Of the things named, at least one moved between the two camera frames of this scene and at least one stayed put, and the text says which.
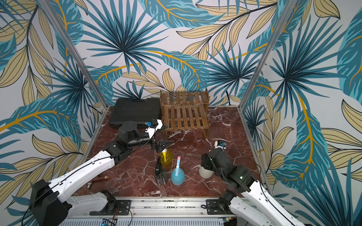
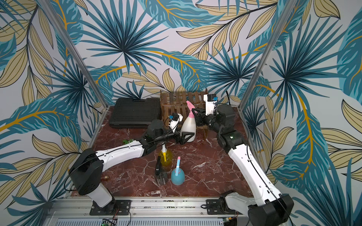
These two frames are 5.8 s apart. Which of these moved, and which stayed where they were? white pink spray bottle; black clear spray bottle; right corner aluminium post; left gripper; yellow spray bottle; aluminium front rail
Moved: white pink spray bottle; left gripper
Stayed: black clear spray bottle; aluminium front rail; right corner aluminium post; yellow spray bottle
